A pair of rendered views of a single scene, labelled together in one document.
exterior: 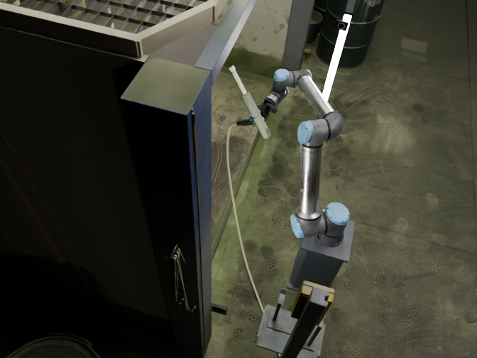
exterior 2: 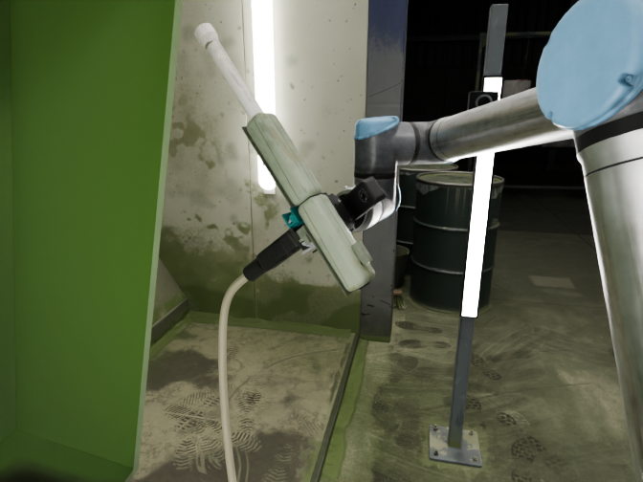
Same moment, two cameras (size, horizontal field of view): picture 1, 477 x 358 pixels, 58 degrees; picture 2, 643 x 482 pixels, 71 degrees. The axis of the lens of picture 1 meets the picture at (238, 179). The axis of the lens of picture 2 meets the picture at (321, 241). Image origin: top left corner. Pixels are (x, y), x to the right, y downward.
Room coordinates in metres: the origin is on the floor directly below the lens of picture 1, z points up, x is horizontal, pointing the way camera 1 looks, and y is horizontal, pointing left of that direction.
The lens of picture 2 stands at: (1.17, -0.09, 1.35)
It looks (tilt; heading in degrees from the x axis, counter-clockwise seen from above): 17 degrees down; 359
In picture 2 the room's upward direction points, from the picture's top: straight up
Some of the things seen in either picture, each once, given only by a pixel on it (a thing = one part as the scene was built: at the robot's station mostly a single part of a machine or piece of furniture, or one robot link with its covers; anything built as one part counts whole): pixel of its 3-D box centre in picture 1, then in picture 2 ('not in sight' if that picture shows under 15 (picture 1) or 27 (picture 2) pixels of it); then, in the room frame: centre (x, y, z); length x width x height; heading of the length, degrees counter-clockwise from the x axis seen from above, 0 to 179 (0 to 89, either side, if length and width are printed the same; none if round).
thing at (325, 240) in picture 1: (330, 230); not in sight; (1.41, -0.61, 0.69); 0.19 x 0.19 x 0.10
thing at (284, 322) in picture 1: (296, 319); not in sight; (0.73, -0.34, 0.95); 0.26 x 0.15 x 0.32; 77
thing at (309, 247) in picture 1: (319, 256); not in sight; (1.41, -0.61, 0.32); 0.31 x 0.31 x 0.64; 77
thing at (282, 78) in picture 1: (282, 79); (380, 146); (2.13, -0.22, 1.26); 0.12 x 0.09 x 0.12; 107
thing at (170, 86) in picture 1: (187, 272); not in sight; (0.84, 0.20, 1.14); 0.18 x 0.18 x 2.29; 77
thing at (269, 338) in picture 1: (290, 333); not in sight; (0.71, -0.34, 0.78); 0.31 x 0.23 x 0.01; 77
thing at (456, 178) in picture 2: not in sight; (458, 180); (4.18, -1.05, 0.86); 0.54 x 0.54 x 0.01
